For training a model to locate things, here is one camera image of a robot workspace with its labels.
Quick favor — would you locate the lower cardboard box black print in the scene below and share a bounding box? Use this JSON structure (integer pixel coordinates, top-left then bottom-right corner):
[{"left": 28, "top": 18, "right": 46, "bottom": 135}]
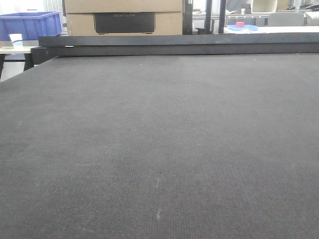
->
[{"left": 67, "top": 12, "right": 182, "bottom": 36}]

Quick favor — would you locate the upper cardboard box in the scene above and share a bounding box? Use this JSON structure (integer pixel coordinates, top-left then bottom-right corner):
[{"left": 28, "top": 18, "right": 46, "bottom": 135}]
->
[{"left": 64, "top": 0, "right": 183, "bottom": 13}]

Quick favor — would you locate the beige side table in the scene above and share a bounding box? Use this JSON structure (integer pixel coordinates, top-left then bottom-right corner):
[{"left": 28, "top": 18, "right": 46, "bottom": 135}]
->
[{"left": 0, "top": 40, "right": 38, "bottom": 82}]

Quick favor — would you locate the pink tape roll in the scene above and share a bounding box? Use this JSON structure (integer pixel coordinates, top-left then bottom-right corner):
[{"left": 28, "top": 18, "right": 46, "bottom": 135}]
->
[{"left": 235, "top": 21, "right": 245, "bottom": 28}]

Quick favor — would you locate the light blue tray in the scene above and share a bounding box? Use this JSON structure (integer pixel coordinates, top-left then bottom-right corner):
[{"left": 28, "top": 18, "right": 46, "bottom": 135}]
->
[{"left": 227, "top": 24, "right": 259, "bottom": 31}]

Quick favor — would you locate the blue plastic crate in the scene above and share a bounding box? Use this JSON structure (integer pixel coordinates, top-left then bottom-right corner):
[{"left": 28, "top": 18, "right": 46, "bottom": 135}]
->
[{"left": 0, "top": 11, "right": 62, "bottom": 41}]

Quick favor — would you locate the white paper cup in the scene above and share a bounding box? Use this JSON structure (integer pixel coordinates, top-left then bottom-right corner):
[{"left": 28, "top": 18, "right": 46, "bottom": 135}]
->
[{"left": 9, "top": 33, "right": 23, "bottom": 49}]

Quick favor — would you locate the black conveyor end rail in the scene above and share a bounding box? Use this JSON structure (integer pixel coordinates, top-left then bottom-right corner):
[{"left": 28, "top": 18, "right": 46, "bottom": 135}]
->
[{"left": 31, "top": 32, "right": 319, "bottom": 65}]

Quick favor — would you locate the black vertical post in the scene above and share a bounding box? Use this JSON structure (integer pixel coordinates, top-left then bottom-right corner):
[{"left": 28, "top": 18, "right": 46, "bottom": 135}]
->
[{"left": 204, "top": 0, "right": 212, "bottom": 34}]

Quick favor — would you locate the black conveyor belt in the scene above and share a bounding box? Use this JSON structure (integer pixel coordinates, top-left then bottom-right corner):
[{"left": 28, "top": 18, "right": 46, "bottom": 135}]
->
[{"left": 0, "top": 54, "right": 319, "bottom": 239}]

